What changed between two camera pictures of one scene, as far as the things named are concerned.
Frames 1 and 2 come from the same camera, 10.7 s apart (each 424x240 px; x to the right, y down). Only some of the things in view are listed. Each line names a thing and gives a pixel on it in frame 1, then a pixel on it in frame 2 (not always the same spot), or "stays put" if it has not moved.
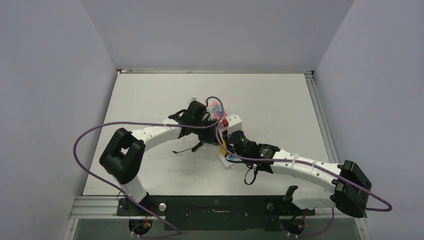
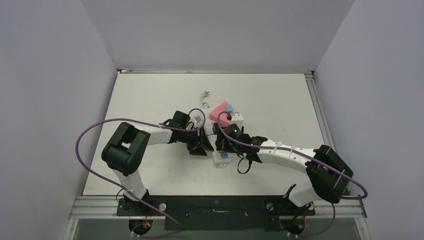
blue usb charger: x=218 y=108 → x=229 y=107
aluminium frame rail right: x=322 y=118 stays put
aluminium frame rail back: x=140 y=71 stays put
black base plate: x=215 y=212 stays put
